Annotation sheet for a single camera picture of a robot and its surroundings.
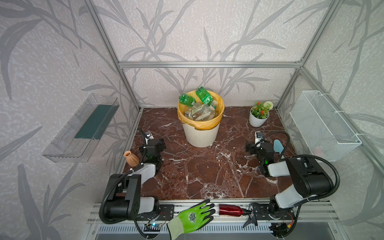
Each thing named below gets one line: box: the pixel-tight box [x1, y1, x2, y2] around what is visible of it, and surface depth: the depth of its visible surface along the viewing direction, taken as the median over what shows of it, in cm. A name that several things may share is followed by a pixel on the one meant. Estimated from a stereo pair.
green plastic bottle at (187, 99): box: [178, 93, 196, 107], surface depth 83 cm
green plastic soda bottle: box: [195, 86, 214, 106], surface depth 91 cm
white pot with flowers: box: [249, 101, 274, 128], surface depth 103 cm
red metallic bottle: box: [219, 204, 244, 217], surface depth 72 cm
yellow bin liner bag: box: [177, 90, 225, 130], surface depth 80 cm
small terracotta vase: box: [123, 150, 139, 167], surface depth 85 cm
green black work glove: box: [167, 199, 216, 240], surface depth 72 cm
